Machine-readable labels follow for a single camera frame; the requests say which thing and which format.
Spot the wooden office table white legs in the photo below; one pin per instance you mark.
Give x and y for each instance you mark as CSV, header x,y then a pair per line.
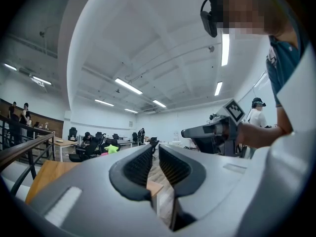
x,y
61,141

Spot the person's right forearm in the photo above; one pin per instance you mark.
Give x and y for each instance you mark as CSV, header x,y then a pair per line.
x,y
261,136

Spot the black head-worn camera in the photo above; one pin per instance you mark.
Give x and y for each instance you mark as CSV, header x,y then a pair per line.
x,y
209,23

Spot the ceiling air conditioner unit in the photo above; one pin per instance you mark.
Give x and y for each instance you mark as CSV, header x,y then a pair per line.
x,y
151,111

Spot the yellow-green star plush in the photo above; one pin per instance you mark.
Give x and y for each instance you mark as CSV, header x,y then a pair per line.
x,y
112,149

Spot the black metal railing bars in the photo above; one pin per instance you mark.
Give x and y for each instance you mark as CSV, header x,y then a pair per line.
x,y
31,162

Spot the black office chair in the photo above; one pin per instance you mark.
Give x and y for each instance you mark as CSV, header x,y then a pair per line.
x,y
77,157
154,144
73,133

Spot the curved wooden handrail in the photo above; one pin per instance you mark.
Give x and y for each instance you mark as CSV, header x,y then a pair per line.
x,y
27,146

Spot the ceiling strip light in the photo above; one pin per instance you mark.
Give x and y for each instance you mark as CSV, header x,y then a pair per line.
x,y
218,88
10,67
159,103
41,80
104,102
225,49
128,86
130,110

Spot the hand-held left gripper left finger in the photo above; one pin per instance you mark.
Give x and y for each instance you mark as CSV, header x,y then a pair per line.
x,y
98,194

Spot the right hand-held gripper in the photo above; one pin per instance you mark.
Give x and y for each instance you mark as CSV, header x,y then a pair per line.
x,y
228,130

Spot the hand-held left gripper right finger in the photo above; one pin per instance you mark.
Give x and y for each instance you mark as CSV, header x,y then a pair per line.
x,y
217,186

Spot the person's teal shirt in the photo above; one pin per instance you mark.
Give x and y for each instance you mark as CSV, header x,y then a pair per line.
x,y
284,65

